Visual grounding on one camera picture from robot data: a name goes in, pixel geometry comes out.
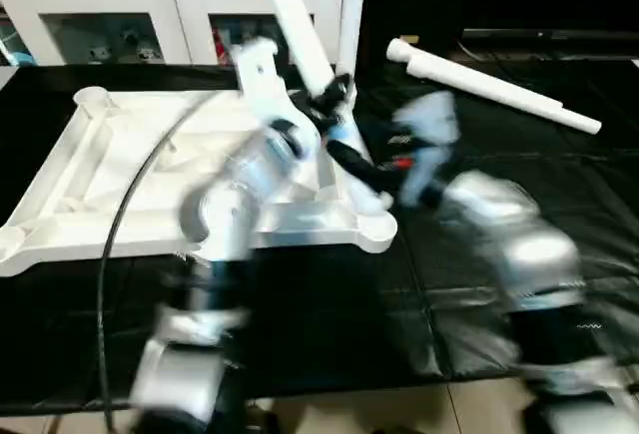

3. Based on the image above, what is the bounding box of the white plastic table top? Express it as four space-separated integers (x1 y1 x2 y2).
0 85 399 278

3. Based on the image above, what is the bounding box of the red bottle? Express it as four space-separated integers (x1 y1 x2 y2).
212 27 229 64

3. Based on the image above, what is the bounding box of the black work mat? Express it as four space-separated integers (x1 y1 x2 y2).
0 55 639 415

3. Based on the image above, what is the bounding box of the white glass door cabinet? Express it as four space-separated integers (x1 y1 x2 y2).
0 0 346 66

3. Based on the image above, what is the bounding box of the white side table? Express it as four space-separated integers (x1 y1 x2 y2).
0 65 21 93

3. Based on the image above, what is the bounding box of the cyan plastic item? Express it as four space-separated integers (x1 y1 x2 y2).
0 13 27 66

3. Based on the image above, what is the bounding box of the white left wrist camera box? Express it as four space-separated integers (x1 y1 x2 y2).
231 37 302 134

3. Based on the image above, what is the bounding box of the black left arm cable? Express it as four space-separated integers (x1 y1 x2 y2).
97 93 223 434

